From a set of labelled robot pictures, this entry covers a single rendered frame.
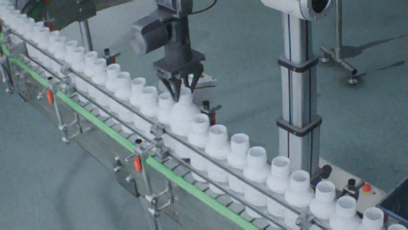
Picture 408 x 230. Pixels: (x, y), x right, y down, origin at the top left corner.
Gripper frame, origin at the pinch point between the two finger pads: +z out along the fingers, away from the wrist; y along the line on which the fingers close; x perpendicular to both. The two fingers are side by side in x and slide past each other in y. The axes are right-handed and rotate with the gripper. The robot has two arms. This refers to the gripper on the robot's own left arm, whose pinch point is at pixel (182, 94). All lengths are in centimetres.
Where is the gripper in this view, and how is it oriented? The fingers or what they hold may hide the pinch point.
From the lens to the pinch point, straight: 133.6
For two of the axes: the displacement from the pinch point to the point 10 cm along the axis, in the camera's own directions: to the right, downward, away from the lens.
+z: 0.7, 8.3, 5.6
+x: -6.7, -3.8, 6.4
